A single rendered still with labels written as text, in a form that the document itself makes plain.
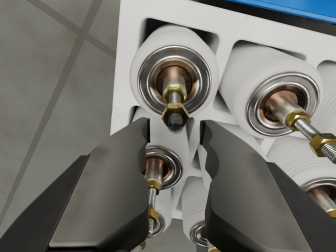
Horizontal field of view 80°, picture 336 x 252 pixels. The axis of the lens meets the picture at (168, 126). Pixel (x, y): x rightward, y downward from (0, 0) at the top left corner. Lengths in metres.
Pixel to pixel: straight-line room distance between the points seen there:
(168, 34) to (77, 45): 0.32
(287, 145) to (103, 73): 0.39
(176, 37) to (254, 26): 0.12
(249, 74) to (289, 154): 0.17
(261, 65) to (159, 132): 0.14
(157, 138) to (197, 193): 0.16
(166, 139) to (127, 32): 0.14
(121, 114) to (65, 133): 0.31
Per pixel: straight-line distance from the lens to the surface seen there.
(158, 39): 0.21
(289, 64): 0.24
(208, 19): 0.28
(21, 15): 0.54
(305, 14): 0.38
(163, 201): 0.34
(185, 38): 0.21
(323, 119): 0.31
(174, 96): 0.17
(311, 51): 0.33
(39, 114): 0.61
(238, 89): 0.24
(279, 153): 0.37
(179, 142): 0.26
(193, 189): 0.39
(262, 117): 0.25
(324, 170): 0.34
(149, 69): 0.21
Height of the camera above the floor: 0.45
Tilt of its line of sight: 60 degrees down
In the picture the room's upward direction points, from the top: 178 degrees counter-clockwise
